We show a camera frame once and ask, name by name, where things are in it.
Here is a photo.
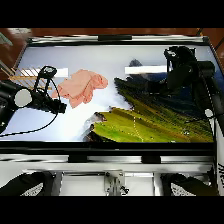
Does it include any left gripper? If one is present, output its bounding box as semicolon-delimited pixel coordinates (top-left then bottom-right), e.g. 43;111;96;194
47;99;68;115

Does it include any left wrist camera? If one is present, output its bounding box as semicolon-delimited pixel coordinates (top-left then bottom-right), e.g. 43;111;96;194
34;65;58;92

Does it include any pink garment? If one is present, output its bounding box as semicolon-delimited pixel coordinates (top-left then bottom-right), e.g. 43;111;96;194
51;68;110;109

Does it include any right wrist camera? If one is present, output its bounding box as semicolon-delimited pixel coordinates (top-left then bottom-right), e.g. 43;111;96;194
163;46;180;62

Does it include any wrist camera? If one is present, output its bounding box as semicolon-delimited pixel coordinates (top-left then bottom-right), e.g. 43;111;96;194
163;46;180;62
34;65;58;92

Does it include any silver frame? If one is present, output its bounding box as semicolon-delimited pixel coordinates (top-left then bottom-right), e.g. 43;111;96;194
0;33;224;197

